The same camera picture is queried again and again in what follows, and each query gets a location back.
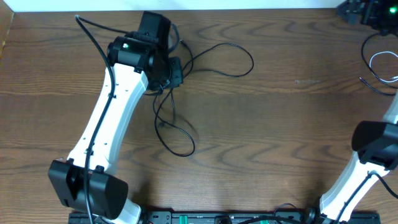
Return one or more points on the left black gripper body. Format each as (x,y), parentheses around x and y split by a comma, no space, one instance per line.
(175,72)

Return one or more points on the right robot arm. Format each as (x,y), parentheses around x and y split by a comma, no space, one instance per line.
(374,143)

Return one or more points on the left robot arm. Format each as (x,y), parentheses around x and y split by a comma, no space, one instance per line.
(136,62)

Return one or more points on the cardboard panel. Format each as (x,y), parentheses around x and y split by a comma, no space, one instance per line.
(7,15)

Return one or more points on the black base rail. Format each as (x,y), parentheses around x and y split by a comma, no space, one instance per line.
(281,216)

